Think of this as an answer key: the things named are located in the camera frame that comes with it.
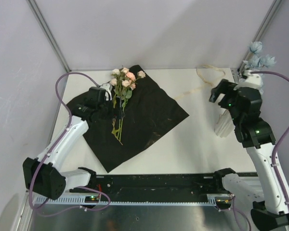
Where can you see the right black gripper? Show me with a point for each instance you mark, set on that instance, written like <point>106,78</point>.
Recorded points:
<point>225,87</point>

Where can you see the blue and pink flower bouquet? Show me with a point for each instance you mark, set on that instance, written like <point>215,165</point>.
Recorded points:
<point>124,82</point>

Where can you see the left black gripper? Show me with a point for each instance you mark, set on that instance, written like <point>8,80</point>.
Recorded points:
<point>116,112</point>

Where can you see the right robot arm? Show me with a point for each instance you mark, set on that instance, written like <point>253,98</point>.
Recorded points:
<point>270,210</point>

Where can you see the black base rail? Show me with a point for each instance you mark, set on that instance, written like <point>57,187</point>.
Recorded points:
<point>160,188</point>

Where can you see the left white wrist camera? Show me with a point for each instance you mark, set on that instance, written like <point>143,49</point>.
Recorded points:
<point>107,87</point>

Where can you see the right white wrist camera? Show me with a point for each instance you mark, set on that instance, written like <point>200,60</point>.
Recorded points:
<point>250,80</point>

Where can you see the aluminium frame rails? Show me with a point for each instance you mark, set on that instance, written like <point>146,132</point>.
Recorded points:
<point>242,101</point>

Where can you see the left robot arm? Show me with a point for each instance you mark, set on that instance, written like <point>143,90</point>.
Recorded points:
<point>43,174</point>

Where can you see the white ribbed vase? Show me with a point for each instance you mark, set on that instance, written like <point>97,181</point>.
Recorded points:
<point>224,125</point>

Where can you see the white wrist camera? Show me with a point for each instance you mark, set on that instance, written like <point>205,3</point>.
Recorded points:
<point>250,80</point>
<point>107,87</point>

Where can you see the cream ribbon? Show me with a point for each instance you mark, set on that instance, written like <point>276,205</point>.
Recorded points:
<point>206,82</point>

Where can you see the blue flower stem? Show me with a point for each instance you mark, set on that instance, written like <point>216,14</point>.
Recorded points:
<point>258,61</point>

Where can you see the black wrapping paper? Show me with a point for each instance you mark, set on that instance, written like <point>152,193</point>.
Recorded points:
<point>149,115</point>

